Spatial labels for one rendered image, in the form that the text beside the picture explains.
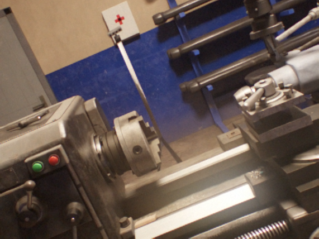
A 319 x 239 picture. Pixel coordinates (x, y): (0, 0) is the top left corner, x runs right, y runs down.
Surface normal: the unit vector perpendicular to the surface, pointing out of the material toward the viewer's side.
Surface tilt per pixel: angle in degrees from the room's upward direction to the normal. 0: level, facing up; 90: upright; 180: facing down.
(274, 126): 0
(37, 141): 45
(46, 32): 90
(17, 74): 90
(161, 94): 90
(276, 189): 90
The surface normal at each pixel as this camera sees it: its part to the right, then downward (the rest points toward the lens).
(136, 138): -0.13, -0.17
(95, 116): 0.05, 0.25
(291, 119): -0.39, -0.89
